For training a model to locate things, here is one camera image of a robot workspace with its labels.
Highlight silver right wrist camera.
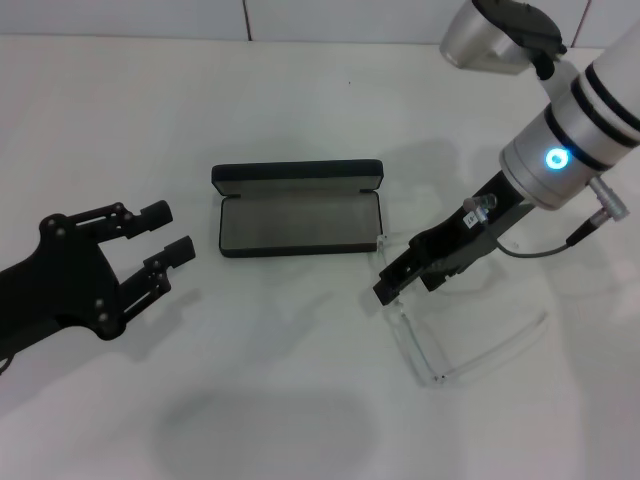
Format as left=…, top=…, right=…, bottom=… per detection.
left=439, top=0, right=569, bottom=76

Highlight black glasses case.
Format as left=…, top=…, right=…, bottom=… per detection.
left=210, top=158, right=385, bottom=259

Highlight right gripper cable with plugs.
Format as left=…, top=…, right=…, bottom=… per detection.
left=462, top=177, right=627, bottom=259

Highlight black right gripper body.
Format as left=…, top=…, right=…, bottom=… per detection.
left=408, top=171, right=532, bottom=267

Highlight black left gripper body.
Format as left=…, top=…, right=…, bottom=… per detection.
left=0, top=211, right=127, bottom=359

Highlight clear white glasses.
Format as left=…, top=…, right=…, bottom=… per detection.
left=372, top=232, right=551, bottom=387

